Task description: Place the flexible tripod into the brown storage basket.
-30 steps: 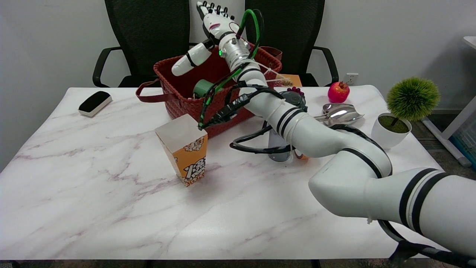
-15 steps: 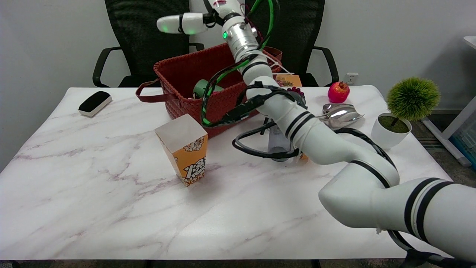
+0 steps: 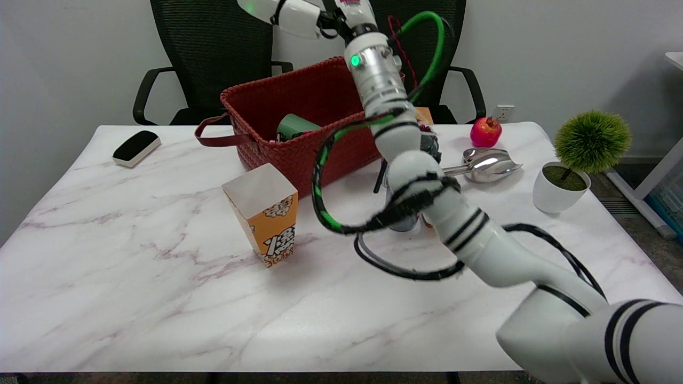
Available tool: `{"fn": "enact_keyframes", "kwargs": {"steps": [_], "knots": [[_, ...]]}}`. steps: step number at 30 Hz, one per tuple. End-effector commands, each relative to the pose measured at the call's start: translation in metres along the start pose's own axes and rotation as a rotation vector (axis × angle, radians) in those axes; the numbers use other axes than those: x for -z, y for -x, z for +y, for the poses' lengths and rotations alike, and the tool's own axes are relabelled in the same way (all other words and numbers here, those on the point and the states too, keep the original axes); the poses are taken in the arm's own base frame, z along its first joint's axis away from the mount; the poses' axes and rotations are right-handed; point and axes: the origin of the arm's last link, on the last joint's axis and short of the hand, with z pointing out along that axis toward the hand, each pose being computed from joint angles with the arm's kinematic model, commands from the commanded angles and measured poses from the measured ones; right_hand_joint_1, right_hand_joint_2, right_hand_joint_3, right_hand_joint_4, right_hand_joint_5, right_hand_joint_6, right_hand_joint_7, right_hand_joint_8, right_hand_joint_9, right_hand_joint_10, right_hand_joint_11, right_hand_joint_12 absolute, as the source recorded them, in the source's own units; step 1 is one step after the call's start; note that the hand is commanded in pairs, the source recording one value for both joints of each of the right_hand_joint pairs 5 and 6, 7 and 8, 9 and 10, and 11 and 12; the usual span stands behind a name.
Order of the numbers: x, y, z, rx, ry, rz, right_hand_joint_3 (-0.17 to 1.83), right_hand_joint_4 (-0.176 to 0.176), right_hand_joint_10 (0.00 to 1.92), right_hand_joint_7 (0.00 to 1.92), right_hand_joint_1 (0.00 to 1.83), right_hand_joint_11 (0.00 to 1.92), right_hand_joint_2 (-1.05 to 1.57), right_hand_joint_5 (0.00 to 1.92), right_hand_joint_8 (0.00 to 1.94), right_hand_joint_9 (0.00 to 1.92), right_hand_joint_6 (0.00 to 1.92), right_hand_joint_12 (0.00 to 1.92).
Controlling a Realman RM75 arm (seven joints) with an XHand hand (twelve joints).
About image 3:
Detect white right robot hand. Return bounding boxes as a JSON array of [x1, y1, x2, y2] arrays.
[[236, 0, 377, 41]]

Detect brown woven storage basket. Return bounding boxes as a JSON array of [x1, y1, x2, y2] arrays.
[[194, 56, 406, 199]]

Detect blue storage bin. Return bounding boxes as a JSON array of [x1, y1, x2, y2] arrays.
[[643, 165, 683, 244]]

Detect black mesh office chair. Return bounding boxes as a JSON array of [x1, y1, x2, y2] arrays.
[[132, 0, 294, 126], [368, 0, 487, 125]]

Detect green cup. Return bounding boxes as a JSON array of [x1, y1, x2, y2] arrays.
[[276, 114, 321, 142]]

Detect dark lidded jar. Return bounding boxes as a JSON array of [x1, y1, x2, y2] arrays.
[[388, 132, 442, 233]]

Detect black white board eraser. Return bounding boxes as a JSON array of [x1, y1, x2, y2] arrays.
[[112, 130, 162, 168]]

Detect orange popcorn box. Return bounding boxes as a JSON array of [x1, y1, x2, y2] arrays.
[[221, 163, 299, 269]]

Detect red pomegranate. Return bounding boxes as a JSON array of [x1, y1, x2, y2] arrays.
[[470, 116, 503, 148]]

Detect shiny metal scoop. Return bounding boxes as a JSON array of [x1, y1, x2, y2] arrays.
[[442, 148, 523, 184]]

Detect green ball plant white pot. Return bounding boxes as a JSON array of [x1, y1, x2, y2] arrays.
[[532, 109, 632, 215]]

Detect thin red robot wire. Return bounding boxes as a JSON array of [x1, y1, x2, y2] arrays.
[[386, 15, 420, 89]]

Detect green robot cable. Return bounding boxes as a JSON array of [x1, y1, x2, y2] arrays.
[[311, 11, 460, 236]]

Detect white desk frame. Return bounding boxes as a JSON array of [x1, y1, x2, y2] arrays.
[[605, 51, 683, 239]]

